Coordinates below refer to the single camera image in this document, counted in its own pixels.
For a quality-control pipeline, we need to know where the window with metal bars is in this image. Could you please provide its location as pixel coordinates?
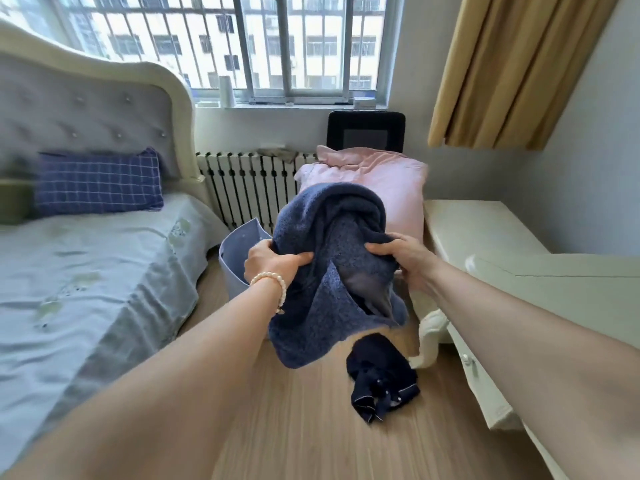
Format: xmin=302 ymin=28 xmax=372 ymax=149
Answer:
xmin=0 ymin=0 xmax=406 ymax=106

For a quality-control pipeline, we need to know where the white radiator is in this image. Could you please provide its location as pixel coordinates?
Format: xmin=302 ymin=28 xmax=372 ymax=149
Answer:
xmin=196 ymin=152 xmax=319 ymax=231

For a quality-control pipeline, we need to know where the white pearl bracelet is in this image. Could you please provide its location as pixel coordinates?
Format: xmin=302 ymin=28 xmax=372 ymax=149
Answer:
xmin=249 ymin=272 xmax=288 ymax=315

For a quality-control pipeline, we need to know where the blue checkered pillow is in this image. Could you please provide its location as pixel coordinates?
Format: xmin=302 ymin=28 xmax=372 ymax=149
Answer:
xmin=34 ymin=148 xmax=165 ymax=218

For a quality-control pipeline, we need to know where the person's right forearm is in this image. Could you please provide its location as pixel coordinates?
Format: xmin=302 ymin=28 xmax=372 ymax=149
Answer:
xmin=420 ymin=262 xmax=640 ymax=480

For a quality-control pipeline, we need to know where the dark navy garment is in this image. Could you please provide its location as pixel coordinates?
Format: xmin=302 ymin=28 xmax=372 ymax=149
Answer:
xmin=346 ymin=333 xmax=421 ymax=424

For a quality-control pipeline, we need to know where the dark blue towel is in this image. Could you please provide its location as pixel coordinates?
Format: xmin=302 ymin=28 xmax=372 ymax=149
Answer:
xmin=268 ymin=183 xmax=409 ymax=369

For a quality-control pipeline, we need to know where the light blue bed sheet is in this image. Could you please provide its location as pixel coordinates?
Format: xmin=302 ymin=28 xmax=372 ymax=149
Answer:
xmin=0 ymin=191 xmax=231 ymax=475

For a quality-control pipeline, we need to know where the cream white dresser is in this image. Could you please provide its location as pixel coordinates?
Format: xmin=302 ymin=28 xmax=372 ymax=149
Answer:
xmin=410 ymin=200 xmax=640 ymax=480

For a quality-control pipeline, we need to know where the pink folded quilt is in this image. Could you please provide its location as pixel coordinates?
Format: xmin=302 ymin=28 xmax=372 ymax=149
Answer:
xmin=293 ymin=146 xmax=430 ymax=245

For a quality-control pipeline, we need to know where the light blue laundry basket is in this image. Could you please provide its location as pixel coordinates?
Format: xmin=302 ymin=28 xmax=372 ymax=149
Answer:
xmin=218 ymin=218 xmax=274 ymax=301

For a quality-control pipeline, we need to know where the yellow curtain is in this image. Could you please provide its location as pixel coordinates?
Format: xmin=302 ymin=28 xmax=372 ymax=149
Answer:
xmin=427 ymin=0 xmax=623 ymax=151

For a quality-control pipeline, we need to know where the cream upholstered bed headboard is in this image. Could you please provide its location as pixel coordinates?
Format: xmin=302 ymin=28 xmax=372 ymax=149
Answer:
xmin=0 ymin=17 xmax=211 ymax=205

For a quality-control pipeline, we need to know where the person's right hand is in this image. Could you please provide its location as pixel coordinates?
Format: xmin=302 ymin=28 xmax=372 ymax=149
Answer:
xmin=364 ymin=233 xmax=437 ymax=294

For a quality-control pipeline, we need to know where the black chair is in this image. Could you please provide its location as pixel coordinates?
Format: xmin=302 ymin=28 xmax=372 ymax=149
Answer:
xmin=326 ymin=111 xmax=406 ymax=153

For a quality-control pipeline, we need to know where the grey cloth on radiator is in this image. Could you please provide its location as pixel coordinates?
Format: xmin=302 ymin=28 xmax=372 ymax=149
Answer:
xmin=257 ymin=145 xmax=300 ymax=162

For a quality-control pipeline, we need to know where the green pillow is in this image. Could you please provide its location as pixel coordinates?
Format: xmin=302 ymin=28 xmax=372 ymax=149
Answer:
xmin=0 ymin=179 xmax=38 ymax=225

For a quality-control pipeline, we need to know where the person's left forearm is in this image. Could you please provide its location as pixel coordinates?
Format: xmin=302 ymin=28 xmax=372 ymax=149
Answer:
xmin=0 ymin=279 xmax=282 ymax=480

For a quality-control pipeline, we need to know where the person's left hand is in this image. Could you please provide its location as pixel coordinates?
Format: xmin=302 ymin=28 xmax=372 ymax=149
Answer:
xmin=243 ymin=239 xmax=315 ymax=285

